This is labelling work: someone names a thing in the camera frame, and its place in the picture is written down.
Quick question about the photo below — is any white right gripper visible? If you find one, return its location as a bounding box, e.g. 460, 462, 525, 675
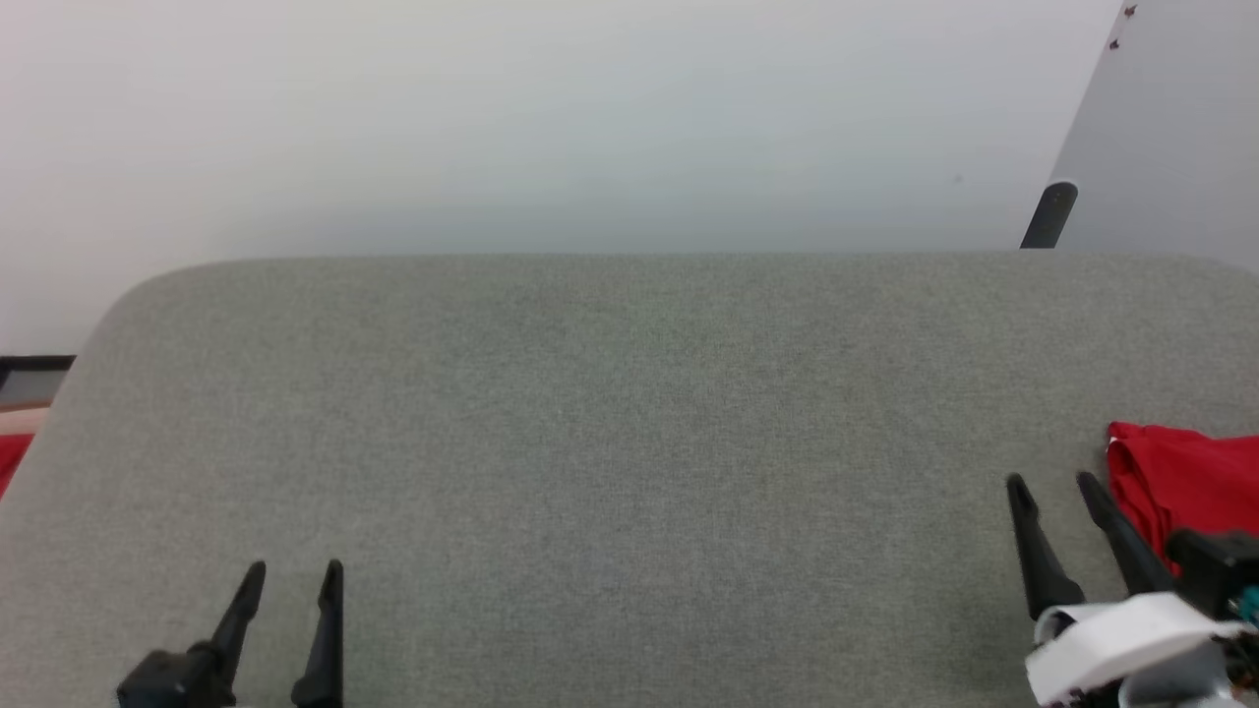
1004, 471, 1246, 708

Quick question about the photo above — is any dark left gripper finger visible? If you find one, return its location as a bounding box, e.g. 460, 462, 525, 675
291, 560, 345, 708
205, 560, 268, 694

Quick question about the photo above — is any red and white jersey garment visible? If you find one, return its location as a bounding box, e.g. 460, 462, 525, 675
1106, 421, 1259, 578

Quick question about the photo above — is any red floor mat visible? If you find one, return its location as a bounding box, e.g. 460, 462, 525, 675
0, 433, 36, 500

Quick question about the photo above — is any grey panel with screws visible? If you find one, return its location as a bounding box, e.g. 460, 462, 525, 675
1050, 0, 1259, 272

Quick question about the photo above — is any black rounded post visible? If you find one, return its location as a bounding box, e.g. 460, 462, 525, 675
1019, 181, 1080, 250

